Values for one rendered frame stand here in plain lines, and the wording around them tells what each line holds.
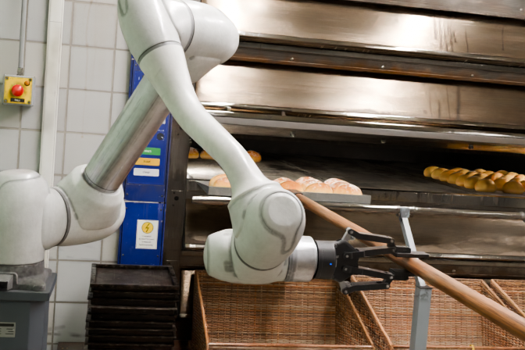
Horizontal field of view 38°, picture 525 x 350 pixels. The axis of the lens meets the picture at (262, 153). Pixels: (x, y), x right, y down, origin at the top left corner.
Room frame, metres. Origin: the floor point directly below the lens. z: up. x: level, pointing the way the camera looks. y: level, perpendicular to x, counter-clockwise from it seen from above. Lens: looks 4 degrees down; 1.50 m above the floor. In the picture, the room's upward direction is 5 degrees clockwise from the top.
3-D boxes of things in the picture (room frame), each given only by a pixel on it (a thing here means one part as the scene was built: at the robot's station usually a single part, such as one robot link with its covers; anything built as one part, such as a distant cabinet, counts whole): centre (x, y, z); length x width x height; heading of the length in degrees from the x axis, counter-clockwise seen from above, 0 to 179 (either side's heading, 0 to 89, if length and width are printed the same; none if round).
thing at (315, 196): (2.68, -0.07, 1.19); 0.55 x 0.36 x 0.03; 102
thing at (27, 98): (2.64, 0.85, 1.46); 0.10 x 0.07 x 0.10; 102
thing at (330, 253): (1.49, -0.16, 1.19); 0.09 x 0.07 x 0.08; 102
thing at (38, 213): (1.89, 0.59, 1.17); 0.18 x 0.16 x 0.22; 142
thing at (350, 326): (2.61, -0.10, 0.72); 0.56 x 0.49 x 0.28; 101
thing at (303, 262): (1.48, -0.09, 1.20); 0.09 x 0.06 x 0.09; 12
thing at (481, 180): (3.55, -1.09, 1.21); 0.61 x 0.48 x 0.06; 12
